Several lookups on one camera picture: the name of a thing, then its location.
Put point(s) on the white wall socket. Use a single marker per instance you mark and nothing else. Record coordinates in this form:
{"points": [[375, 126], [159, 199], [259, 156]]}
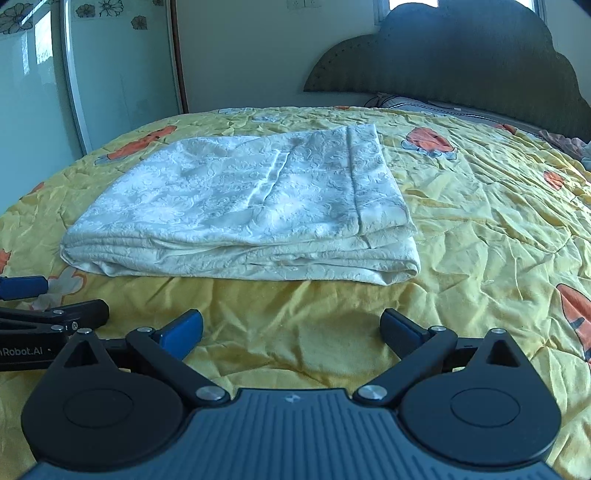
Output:
{"points": [[304, 3]]}

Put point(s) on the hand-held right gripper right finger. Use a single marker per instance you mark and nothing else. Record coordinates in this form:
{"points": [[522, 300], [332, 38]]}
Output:
{"points": [[397, 330]]}

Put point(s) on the dark scalloped headboard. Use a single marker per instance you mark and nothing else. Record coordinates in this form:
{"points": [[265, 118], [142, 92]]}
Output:
{"points": [[461, 55]]}

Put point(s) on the glass wardrobe sliding door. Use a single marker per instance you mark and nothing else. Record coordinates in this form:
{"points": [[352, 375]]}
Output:
{"points": [[124, 69]]}

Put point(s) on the light patterned pillow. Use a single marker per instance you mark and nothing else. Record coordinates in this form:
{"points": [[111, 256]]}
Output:
{"points": [[415, 105]]}

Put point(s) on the window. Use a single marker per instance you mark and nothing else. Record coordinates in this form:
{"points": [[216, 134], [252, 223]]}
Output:
{"points": [[382, 7]]}

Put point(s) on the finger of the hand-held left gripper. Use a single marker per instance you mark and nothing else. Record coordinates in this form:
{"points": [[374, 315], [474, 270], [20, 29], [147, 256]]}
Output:
{"points": [[23, 287], [83, 314]]}

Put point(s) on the pink crumpled cloth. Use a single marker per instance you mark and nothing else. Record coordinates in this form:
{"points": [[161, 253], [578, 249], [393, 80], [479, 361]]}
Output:
{"points": [[565, 143]]}

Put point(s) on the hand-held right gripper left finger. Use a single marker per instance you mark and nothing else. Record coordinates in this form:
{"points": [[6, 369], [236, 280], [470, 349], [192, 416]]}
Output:
{"points": [[182, 330]]}

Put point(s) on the white textured blanket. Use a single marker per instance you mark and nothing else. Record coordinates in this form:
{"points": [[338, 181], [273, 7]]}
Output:
{"points": [[231, 203]]}

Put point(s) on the yellow printed quilt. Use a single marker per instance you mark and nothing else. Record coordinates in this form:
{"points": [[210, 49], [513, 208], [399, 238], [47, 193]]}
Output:
{"points": [[461, 254]]}

